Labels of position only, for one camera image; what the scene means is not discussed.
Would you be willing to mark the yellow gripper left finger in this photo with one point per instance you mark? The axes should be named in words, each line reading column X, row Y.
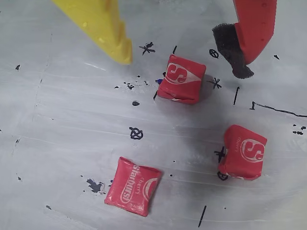
column 91, row 21

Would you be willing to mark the red cherry Starburst candy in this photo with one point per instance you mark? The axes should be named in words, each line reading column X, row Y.
column 133, row 184
column 181, row 79
column 244, row 153

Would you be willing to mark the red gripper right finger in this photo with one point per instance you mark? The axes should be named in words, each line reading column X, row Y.
column 256, row 28

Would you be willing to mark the white plastic table cover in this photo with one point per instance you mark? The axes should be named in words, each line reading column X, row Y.
column 60, row 119

